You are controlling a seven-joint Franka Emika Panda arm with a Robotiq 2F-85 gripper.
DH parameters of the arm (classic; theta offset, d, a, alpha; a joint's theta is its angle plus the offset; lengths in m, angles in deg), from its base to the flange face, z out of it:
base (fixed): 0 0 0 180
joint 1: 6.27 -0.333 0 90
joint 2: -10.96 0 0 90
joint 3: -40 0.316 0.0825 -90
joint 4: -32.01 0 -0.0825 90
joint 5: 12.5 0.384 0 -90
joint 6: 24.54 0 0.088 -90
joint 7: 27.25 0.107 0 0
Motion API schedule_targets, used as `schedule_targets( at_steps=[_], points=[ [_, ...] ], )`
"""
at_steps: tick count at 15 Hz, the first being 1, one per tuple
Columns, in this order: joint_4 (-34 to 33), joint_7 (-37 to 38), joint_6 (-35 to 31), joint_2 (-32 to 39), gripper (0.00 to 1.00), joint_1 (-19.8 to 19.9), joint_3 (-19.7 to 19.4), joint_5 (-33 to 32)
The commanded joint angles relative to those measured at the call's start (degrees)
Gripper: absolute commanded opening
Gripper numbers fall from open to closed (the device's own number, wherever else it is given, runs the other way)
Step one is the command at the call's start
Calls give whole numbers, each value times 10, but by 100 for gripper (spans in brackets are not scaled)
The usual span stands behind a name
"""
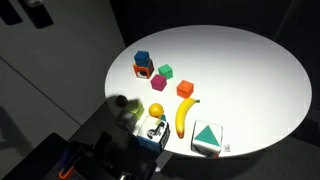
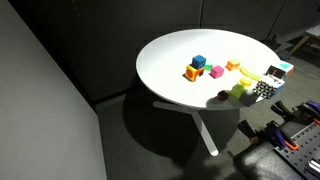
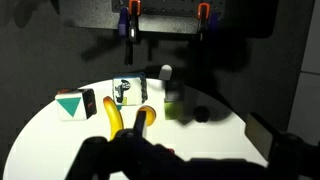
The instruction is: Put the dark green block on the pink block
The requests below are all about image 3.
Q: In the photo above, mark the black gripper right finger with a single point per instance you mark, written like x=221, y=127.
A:
x=288, y=155

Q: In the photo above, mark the yellow orange ball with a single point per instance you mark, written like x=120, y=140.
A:
x=150, y=114

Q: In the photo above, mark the left orange black clamp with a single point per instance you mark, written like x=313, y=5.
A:
x=128, y=27

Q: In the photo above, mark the yellow plastic banana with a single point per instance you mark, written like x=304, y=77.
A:
x=114, y=115

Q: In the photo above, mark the right orange black clamp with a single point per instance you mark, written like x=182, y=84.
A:
x=203, y=16

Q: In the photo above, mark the white cylindrical post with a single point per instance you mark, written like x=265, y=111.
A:
x=165, y=72

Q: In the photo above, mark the orange black clamp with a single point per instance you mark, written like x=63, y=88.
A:
x=203, y=16
x=128, y=27

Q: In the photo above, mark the white picture cube blue edge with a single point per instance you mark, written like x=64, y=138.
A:
x=129, y=89

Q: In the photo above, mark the black pegboard plate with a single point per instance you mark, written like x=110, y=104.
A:
x=251, y=18

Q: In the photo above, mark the lime green block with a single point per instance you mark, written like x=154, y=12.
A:
x=173, y=110

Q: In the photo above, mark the white cube green triangle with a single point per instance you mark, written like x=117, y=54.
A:
x=76, y=104

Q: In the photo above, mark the small dark round object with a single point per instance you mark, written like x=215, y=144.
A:
x=201, y=114

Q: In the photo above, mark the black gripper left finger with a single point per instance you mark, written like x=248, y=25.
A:
x=129, y=152

